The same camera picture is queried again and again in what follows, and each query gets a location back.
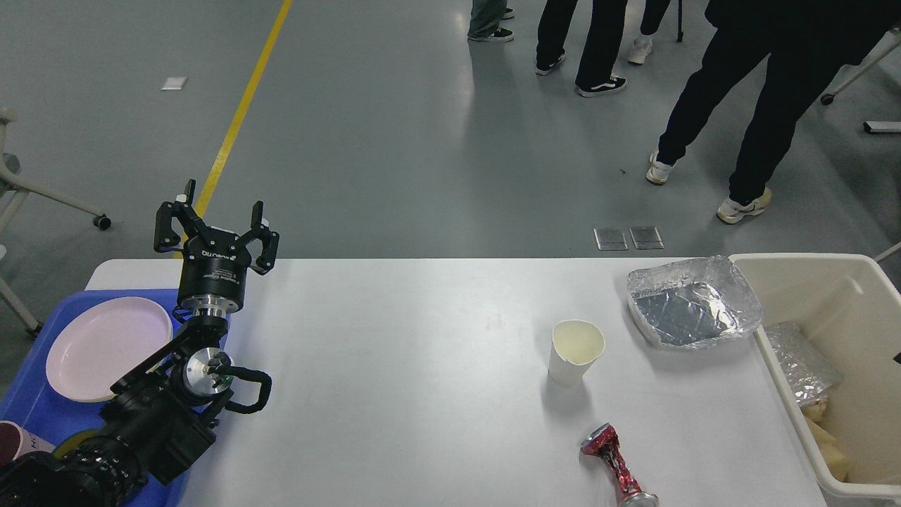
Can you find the pink plate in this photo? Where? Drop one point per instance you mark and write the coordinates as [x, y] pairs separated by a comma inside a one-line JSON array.
[[102, 344]]

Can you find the metal floor plate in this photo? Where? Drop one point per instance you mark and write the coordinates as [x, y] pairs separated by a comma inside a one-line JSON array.
[[646, 238], [610, 239]]

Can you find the person with white sneakers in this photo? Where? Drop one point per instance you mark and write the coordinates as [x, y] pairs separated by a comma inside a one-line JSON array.
[[653, 14]]

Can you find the dark blue mug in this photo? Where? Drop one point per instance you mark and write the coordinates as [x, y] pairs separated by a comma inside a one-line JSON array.
[[72, 442]]

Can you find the foil tray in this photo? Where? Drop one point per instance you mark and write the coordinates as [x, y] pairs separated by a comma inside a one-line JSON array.
[[693, 304], [810, 375]]

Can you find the white bar on floor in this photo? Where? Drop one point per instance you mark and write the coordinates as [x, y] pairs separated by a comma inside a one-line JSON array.
[[882, 127]]

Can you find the white paper on floor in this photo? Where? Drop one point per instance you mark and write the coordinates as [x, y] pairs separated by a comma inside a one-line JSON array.
[[175, 83]]

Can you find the white chair leg right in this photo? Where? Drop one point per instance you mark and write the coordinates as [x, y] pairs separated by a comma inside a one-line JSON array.
[[882, 50]]

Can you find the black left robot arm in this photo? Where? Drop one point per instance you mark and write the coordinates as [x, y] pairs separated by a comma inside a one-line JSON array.
[[163, 412]]

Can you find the white paper cup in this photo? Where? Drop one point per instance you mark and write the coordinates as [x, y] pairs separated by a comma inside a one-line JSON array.
[[575, 346]]

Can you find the pink mug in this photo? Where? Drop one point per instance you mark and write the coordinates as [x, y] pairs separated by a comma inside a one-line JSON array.
[[16, 442]]

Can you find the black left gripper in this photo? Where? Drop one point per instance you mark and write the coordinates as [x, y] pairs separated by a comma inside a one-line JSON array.
[[215, 260]]

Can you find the right metal floor plate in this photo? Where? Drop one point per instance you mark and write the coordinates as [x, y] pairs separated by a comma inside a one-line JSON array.
[[646, 238]]

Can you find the beige plastic bin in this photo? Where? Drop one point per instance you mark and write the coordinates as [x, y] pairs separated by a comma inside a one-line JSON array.
[[849, 309]]

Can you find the crushed red can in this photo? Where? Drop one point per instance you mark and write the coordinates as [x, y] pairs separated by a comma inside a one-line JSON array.
[[604, 443]]

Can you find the blue plastic tray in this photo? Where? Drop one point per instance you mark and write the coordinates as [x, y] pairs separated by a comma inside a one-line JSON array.
[[31, 402]]

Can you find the person in grey jeans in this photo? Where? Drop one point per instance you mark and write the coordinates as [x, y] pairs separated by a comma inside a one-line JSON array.
[[485, 19]]

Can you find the left metal floor plate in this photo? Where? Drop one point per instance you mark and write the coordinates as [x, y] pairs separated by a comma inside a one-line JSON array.
[[610, 239]]

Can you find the white chair base left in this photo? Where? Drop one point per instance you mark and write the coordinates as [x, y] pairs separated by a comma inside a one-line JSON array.
[[20, 188]]

